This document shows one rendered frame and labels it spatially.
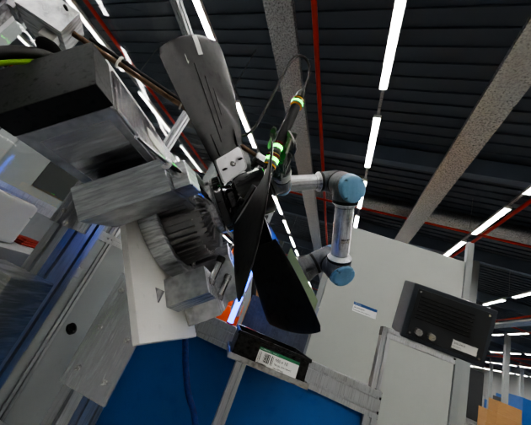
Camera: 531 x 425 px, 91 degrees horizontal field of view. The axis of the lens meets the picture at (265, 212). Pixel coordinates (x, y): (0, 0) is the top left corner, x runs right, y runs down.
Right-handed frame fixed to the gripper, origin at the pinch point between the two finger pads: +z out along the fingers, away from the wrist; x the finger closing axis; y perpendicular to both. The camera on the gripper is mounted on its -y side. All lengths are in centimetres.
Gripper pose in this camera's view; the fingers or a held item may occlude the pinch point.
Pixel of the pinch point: (281, 129)
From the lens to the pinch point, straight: 86.6
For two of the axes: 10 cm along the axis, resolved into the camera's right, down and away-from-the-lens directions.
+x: -9.2, -3.1, 2.2
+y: -3.7, 8.6, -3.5
